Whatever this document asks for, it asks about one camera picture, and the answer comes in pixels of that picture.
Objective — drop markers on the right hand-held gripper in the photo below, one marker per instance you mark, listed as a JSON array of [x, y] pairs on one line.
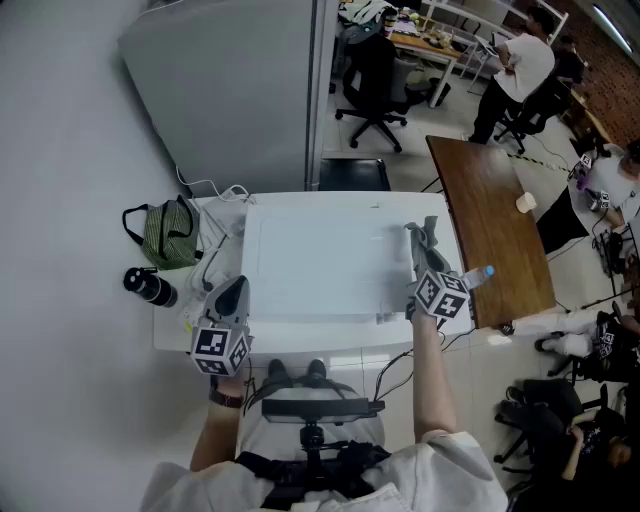
[[442, 295]]

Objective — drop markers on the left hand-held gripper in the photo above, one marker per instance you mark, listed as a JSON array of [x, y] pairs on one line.
[[217, 347]]

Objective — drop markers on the gray knitted cloth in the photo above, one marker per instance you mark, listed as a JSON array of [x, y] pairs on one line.
[[425, 227]]

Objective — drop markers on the white box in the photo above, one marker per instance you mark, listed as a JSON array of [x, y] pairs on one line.
[[320, 260]]

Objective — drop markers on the person's left forearm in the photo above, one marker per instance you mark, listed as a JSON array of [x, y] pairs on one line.
[[215, 435]]

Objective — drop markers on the person's right forearm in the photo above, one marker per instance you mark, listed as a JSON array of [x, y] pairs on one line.
[[432, 380]]

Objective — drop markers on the white plug adapter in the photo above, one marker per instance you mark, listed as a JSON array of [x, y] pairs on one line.
[[192, 310]]

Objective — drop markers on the clear bottle with blue cap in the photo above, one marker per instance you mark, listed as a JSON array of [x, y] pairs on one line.
[[477, 277]]

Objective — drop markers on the brown wooden table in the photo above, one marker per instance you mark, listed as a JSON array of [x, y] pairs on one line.
[[490, 220]]

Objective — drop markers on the black bottle with dotted lid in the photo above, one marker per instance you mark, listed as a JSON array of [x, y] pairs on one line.
[[150, 287]]

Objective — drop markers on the person's left shoe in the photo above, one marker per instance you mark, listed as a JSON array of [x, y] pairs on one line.
[[279, 372]]

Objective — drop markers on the person's shoe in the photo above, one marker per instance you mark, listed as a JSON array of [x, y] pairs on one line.
[[316, 371], [279, 372]]

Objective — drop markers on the green striped bag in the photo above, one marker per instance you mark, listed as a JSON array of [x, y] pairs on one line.
[[170, 232]]

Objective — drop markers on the brown wrist watch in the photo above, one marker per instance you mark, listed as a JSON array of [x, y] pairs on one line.
[[226, 398]]

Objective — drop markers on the white power strip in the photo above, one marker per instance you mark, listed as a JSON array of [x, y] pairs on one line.
[[234, 192]]

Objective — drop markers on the person's right shoe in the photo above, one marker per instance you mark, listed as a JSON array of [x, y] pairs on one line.
[[316, 371]]

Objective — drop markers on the white cup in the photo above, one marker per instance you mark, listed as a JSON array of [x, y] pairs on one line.
[[526, 202]]

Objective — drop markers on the black box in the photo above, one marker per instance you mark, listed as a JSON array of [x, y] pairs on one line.
[[352, 175]]

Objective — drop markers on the person's gray trousers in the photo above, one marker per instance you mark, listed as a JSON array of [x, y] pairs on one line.
[[270, 435]]

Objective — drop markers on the black office chair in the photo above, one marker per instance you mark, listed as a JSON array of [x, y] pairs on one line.
[[372, 75]]

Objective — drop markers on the black chest harness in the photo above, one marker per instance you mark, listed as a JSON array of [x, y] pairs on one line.
[[325, 470]]

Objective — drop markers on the gray partition panel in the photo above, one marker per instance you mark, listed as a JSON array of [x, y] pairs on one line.
[[225, 85]]

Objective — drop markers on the white cluttered desk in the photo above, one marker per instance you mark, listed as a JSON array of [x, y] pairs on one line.
[[435, 45]]

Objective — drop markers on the person's white shirt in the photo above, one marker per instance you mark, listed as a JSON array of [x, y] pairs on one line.
[[440, 480]]

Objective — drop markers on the black chest camera bar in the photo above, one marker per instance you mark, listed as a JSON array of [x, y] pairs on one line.
[[315, 409]]

